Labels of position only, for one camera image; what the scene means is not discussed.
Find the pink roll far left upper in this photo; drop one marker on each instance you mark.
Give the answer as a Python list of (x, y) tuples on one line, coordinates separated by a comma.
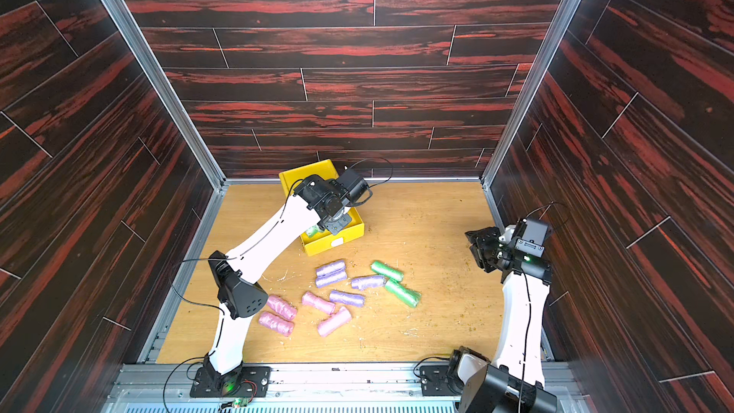
[(282, 307)]

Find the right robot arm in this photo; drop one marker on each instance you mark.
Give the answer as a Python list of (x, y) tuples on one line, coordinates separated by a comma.
[(512, 380)]

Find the purple roll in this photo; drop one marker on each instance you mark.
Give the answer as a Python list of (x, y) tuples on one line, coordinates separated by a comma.
[(355, 300), (368, 282), (331, 268), (332, 278)]

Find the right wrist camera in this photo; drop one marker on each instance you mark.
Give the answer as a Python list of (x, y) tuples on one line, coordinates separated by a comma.
[(530, 235)]

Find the yellow drawer cabinet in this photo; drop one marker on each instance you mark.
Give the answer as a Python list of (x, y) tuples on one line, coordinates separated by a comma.
[(298, 181)]

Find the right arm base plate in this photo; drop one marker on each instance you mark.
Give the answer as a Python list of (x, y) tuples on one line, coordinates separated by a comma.
[(441, 378)]

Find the green roll bottom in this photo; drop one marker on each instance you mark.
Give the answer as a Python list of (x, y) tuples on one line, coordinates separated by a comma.
[(313, 231)]

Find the pink roll far left lower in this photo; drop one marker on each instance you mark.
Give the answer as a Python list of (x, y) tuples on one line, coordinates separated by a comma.
[(275, 323)]

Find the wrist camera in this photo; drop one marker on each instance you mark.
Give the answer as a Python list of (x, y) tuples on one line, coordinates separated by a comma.
[(354, 190), (530, 235)]

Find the pink roll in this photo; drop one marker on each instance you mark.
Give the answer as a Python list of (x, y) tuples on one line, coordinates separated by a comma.
[(275, 323), (282, 307), (325, 306), (328, 326)]

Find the purple roll middle right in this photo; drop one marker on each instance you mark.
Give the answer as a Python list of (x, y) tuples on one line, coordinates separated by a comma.
[(368, 282)]

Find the purple roll lower centre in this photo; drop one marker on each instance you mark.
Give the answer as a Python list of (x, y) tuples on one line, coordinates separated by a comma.
[(355, 300)]

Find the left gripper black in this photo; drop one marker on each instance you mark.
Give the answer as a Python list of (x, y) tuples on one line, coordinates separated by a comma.
[(337, 229)]

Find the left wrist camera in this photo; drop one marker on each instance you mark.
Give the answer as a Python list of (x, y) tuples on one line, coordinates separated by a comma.
[(354, 190)]

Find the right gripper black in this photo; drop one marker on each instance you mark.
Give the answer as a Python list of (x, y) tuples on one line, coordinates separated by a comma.
[(483, 249)]

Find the purple roll upper front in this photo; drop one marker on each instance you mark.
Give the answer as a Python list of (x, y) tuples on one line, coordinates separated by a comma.
[(332, 278)]

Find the pink roll lower centre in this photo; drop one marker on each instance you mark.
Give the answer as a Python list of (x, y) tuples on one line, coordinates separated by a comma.
[(328, 326)]

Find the purple roll upper back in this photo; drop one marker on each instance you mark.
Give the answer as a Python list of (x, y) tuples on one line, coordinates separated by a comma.
[(331, 268)]

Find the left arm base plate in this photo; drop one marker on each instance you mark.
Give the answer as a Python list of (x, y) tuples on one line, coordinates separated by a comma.
[(245, 382)]

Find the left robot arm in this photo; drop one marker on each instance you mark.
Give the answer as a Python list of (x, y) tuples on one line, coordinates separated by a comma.
[(237, 272)]

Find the green roll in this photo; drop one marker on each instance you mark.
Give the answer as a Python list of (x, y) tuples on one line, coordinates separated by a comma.
[(313, 231), (383, 269), (407, 296)]

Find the green roll top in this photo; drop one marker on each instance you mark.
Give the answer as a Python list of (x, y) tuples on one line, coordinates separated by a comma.
[(383, 269)]

